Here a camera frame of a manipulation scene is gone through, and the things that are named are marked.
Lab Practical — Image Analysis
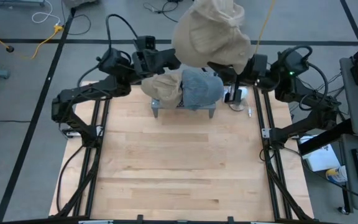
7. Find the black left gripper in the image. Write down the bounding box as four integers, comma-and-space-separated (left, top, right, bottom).
131, 49, 182, 76

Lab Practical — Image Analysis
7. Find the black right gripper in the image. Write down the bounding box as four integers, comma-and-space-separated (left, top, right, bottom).
207, 60, 275, 103

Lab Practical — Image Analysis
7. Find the grey fabric cap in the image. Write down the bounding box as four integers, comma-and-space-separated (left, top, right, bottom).
181, 68, 224, 111

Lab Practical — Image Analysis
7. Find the tan corduroy cap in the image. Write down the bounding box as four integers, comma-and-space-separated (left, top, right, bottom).
171, 0, 254, 75
140, 72, 185, 110

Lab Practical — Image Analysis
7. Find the brass lamp with white bulb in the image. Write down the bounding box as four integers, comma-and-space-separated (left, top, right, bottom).
224, 86, 250, 112

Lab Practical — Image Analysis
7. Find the grey perforated metal shelf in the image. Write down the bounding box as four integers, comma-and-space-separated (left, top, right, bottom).
151, 72, 216, 119

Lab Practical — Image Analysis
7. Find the white box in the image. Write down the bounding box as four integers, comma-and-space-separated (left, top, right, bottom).
300, 143, 341, 172

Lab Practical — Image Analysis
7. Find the white canister with yellow label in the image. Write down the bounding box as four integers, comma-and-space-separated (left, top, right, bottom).
325, 166, 349, 184

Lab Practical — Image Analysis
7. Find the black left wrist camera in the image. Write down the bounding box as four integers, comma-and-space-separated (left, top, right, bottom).
134, 35, 157, 52

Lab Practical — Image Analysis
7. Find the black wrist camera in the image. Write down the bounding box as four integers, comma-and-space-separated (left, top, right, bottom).
134, 35, 157, 52
249, 54, 269, 76

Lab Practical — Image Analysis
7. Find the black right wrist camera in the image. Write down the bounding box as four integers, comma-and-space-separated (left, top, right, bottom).
249, 54, 269, 76

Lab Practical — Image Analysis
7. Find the white lamp cable with adapter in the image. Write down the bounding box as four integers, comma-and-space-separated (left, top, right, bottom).
222, 85, 254, 118

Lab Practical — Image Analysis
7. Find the black tangled floor cable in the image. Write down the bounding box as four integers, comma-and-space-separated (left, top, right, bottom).
143, 0, 195, 23

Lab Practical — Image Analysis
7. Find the yellow hanging extension cord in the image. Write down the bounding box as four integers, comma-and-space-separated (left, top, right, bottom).
253, 0, 276, 54

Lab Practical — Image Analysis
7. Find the black looped floor cable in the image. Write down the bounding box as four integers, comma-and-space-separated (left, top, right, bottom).
61, 0, 92, 36

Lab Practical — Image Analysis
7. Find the black aluminium table frame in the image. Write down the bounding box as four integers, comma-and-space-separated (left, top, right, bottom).
54, 81, 315, 224

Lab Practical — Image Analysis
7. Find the yellow floor cable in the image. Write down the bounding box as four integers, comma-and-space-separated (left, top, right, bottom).
30, 24, 65, 60

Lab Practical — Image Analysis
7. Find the white looped floor cable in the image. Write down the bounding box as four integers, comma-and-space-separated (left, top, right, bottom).
31, 0, 62, 26

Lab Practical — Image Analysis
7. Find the black arm base cable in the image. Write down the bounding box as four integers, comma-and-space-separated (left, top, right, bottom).
56, 144, 85, 215

